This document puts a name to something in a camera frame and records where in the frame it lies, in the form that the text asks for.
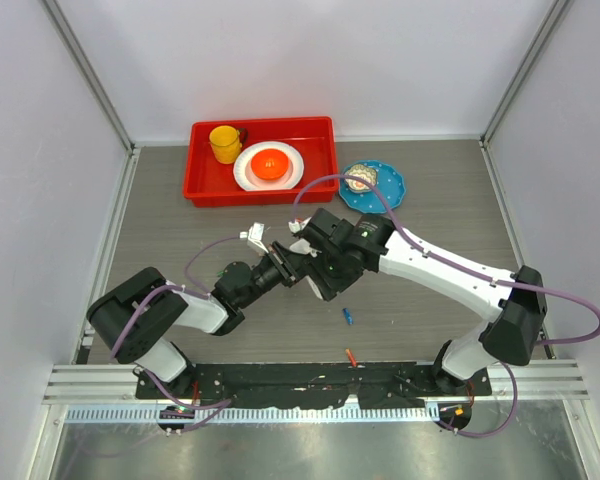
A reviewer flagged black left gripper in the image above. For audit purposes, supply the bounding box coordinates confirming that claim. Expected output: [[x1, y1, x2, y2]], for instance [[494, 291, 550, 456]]
[[238, 242, 307, 309]]

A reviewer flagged red orange AAA battery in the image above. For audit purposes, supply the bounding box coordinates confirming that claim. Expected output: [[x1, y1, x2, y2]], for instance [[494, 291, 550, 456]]
[[345, 348, 358, 368]]

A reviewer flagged white red remote control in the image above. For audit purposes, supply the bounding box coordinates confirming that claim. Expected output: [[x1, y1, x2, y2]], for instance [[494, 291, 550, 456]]
[[289, 239, 313, 255]]

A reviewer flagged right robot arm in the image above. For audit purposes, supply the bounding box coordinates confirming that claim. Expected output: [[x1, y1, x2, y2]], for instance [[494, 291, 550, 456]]
[[289, 208, 547, 395]]

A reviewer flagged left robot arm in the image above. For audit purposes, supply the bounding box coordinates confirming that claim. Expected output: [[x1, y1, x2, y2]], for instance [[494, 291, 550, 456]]
[[86, 242, 311, 399]]

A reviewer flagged blue AAA battery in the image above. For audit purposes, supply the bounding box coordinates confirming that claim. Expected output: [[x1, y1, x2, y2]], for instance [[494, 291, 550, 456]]
[[342, 308, 354, 325]]

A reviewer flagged small patterned bowl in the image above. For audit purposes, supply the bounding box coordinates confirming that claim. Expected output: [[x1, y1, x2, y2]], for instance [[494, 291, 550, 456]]
[[344, 163, 378, 194]]

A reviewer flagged blue polka dot plate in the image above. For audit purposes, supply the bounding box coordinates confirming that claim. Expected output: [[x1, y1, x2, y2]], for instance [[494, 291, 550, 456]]
[[339, 160, 407, 214]]

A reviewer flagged orange bowl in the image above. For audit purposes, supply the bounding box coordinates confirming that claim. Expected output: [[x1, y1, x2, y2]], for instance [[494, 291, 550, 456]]
[[250, 148, 291, 181]]

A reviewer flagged white plate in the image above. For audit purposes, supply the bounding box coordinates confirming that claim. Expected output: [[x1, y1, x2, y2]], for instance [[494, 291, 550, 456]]
[[233, 141, 304, 191]]

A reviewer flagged yellow cup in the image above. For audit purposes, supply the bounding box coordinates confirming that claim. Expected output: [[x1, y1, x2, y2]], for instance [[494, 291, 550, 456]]
[[209, 125, 248, 165]]

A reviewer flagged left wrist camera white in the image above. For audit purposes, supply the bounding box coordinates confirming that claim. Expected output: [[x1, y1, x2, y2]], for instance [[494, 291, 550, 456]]
[[239, 222, 268, 256]]

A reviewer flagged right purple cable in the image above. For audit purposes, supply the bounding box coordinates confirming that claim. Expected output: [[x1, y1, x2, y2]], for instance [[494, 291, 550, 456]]
[[289, 174, 600, 439]]

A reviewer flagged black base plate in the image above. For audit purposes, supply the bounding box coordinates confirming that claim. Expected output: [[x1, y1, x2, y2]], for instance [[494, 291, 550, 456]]
[[164, 362, 492, 410]]

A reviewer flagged white cable duct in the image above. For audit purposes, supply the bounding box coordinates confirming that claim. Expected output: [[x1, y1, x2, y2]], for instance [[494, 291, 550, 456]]
[[65, 403, 439, 425]]

